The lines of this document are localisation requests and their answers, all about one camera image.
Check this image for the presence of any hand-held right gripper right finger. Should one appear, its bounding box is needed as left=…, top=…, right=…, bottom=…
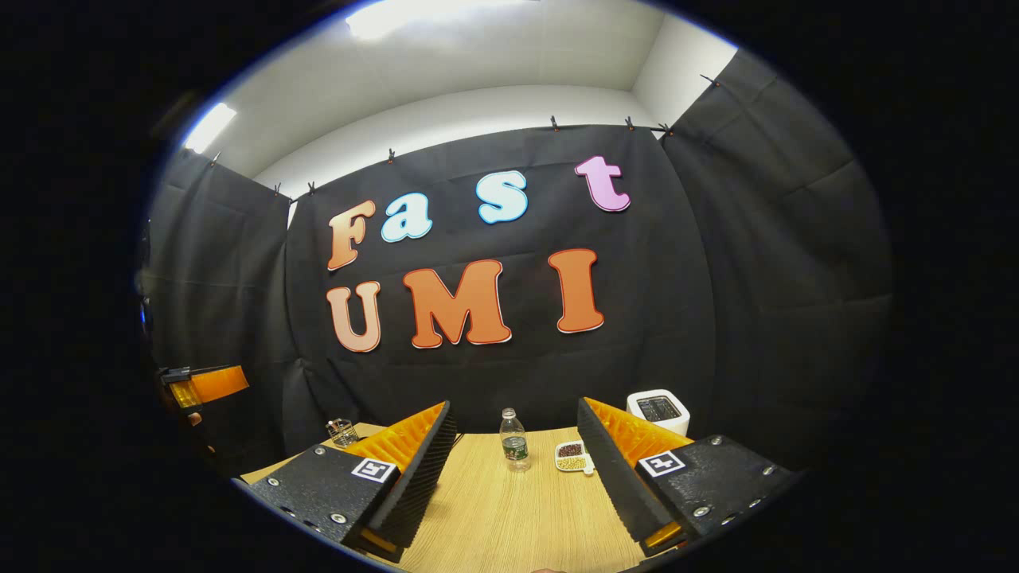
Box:
left=577, top=397, right=801, bottom=558

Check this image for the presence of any large ceiling light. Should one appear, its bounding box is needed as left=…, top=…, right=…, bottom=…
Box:
left=346, top=0, right=494, bottom=41

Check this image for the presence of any white divided bean dish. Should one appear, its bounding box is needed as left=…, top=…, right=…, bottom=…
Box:
left=554, top=442, right=596, bottom=477

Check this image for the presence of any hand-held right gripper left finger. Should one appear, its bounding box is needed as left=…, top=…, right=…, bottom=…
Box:
left=235, top=400, right=459, bottom=562

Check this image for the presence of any black backdrop cloth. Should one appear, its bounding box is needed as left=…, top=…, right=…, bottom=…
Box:
left=139, top=48, right=896, bottom=478

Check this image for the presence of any white toaster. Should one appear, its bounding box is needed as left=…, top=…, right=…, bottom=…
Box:
left=626, top=389, right=691, bottom=438

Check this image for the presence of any clear plastic water bottle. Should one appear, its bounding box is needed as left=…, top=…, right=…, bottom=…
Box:
left=499, top=408, right=531, bottom=473

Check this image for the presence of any small ceiling light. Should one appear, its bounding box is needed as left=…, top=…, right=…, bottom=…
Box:
left=183, top=102, right=237, bottom=154

